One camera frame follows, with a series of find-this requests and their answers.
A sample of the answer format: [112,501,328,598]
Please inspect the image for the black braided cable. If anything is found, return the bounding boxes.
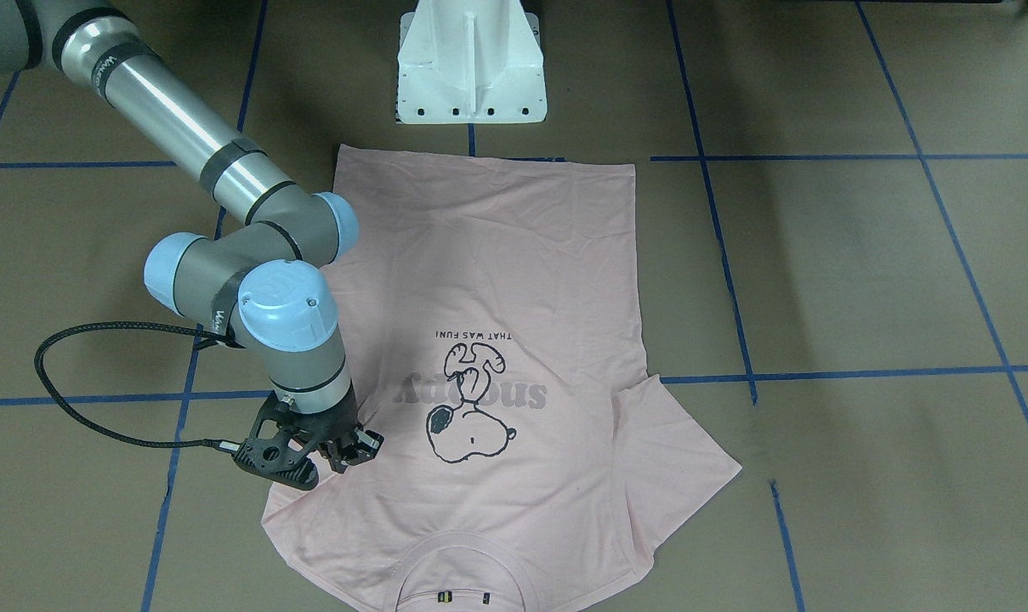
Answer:
[34,320,244,451]

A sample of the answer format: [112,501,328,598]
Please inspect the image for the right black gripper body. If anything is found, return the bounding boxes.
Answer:
[273,382,358,449]

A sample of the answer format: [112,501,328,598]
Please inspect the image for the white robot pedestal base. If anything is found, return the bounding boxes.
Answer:
[395,1,548,125]

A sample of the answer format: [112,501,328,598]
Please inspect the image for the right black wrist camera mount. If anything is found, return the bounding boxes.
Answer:
[230,393,319,491]

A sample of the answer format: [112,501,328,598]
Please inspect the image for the pink Snoopy t-shirt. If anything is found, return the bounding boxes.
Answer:
[262,146,741,611]

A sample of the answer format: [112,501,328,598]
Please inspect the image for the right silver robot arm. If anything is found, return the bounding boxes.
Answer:
[0,1,389,491]

